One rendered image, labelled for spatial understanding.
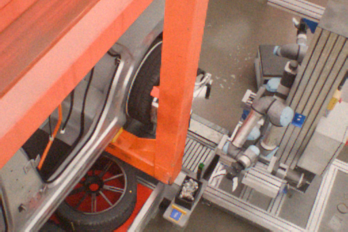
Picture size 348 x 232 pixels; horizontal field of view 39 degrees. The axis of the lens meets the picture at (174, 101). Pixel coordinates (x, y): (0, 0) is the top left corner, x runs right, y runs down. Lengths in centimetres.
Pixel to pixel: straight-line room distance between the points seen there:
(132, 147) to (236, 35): 231
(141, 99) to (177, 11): 135
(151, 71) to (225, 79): 165
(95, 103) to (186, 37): 129
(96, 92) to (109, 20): 199
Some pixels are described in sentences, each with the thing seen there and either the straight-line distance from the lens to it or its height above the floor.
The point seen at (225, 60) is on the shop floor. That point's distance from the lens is 527.
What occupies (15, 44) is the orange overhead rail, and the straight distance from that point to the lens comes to 126.
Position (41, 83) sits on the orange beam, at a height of 273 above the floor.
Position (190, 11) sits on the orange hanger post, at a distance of 235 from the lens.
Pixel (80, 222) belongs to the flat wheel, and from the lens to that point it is 370.
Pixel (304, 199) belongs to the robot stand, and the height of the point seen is 21.
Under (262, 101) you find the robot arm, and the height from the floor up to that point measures 144.
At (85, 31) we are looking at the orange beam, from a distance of 163.
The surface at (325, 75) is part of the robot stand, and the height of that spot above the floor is 170.
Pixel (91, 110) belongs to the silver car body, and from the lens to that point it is 356.
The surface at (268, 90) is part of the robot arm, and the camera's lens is 380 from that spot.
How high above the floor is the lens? 389
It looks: 53 degrees down
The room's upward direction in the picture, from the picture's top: 6 degrees clockwise
